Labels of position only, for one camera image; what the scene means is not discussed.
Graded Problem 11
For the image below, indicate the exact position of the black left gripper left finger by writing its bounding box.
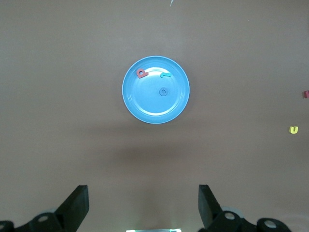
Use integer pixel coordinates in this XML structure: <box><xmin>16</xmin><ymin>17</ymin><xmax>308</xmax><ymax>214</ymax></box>
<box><xmin>0</xmin><ymin>185</ymin><xmax>89</xmax><ymax>232</ymax></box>

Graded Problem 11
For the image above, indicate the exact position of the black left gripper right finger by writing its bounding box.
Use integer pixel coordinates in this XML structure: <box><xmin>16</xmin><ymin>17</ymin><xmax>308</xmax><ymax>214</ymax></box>
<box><xmin>197</xmin><ymin>185</ymin><xmax>293</xmax><ymax>232</ymax></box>

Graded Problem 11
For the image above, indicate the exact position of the blue plate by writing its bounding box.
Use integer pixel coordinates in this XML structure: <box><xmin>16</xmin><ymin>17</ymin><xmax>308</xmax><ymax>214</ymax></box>
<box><xmin>121</xmin><ymin>56</ymin><xmax>191</xmax><ymax>125</ymax></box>

